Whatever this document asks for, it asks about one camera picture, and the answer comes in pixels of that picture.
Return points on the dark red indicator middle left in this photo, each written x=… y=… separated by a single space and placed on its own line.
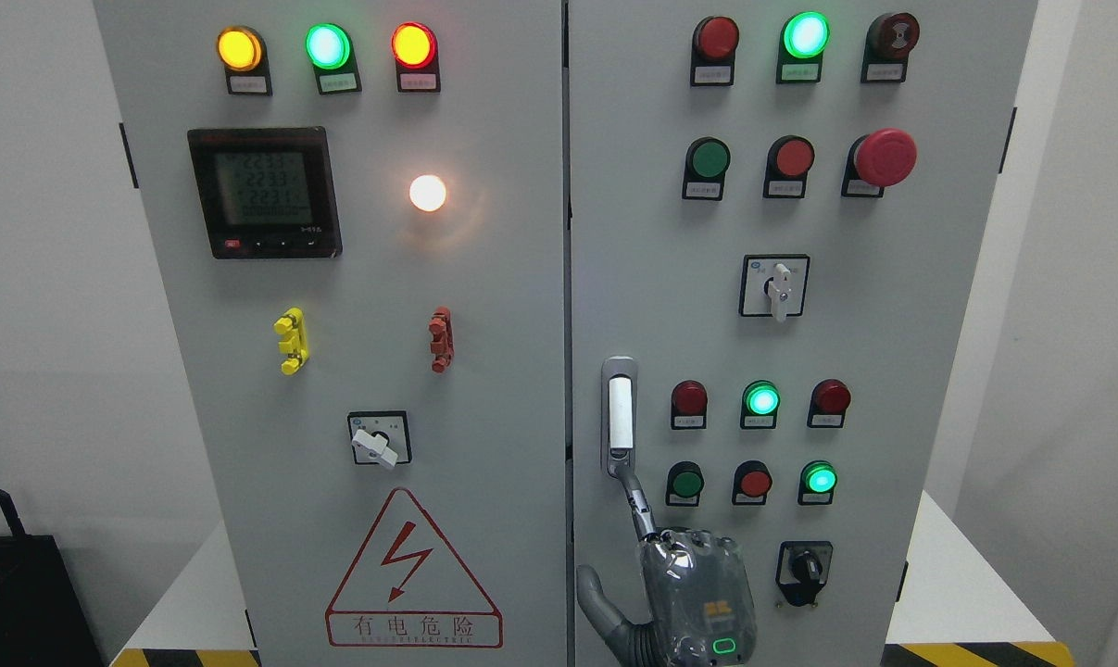
x=689 y=406

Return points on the dark red buzzer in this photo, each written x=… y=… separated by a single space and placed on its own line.
x=889 y=41

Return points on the yellow indicator light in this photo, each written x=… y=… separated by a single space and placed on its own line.
x=244 y=56

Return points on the black rotary knob switch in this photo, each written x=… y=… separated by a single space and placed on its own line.
x=802 y=571

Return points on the red push button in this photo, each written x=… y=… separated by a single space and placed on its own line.
x=787 y=168
x=752 y=484

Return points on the left door rotary switch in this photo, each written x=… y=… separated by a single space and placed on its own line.
x=380 y=438

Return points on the green push button upper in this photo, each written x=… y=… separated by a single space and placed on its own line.
x=706 y=162

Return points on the dark red indicator top right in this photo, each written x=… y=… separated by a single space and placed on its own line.
x=713 y=46

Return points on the green indicator light top left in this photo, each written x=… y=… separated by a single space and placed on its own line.
x=331 y=54

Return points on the red push button upper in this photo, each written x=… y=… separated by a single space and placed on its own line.
x=787 y=168

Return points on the black box with antenna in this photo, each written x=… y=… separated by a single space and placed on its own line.
x=41 y=619

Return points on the green indicator light middle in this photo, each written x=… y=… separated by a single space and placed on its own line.
x=759 y=406

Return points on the grey electrical cabinet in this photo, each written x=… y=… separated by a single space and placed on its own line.
x=560 y=130

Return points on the dark red indicator middle right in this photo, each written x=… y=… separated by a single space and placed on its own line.
x=829 y=403

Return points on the green push button lower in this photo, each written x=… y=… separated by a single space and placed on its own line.
x=684 y=485

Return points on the white rotary switch upper right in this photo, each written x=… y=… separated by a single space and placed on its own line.
x=774 y=286

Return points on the dark red indicator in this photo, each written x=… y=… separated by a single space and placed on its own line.
x=689 y=406
x=829 y=403
x=713 y=46

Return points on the green indicator light top right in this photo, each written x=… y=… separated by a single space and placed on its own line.
x=803 y=40

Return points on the green push button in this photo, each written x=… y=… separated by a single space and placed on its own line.
x=706 y=162
x=684 y=485

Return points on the red electrical warning sticker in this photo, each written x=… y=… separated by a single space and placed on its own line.
x=407 y=587

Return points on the red terminal clip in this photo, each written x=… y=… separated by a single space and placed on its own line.
x=442 y=344

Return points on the red-orange indicator light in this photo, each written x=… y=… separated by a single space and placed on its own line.
x=414 y=47

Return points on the white glowing indicator light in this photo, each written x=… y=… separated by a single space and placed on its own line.
x=428 y=193

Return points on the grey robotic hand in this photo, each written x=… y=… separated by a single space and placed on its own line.
x=697 y=587

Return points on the green indicator light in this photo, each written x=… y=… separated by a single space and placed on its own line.
x=331 y=54
x=759 y=406
x=803 y=40

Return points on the silver door handle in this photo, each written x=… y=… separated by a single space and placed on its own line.
x=618 y=406

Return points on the red emergency stop button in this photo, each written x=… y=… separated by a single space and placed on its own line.
x=878 y=160

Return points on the black digital power meter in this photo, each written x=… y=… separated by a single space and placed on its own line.
x=266 y=192

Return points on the lit green button lower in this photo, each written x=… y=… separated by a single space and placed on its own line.
x=817 y=483

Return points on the red push button lower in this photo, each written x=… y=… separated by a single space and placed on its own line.
x=752 y=484

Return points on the yellow terminal clip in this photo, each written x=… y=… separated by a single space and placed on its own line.
x=293 y=342

